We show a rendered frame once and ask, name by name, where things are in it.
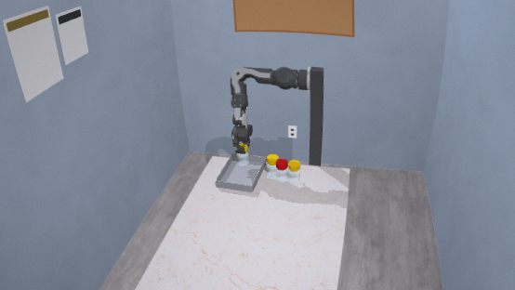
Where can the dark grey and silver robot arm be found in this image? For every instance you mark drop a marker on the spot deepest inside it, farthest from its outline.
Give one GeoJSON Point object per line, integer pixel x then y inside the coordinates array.
{"type": "Point", "coordinates": [282, 77]}

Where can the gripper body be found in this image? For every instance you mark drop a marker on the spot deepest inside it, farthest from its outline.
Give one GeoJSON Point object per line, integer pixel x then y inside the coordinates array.
{"type": "Point", "coordinates": [242, 132]}

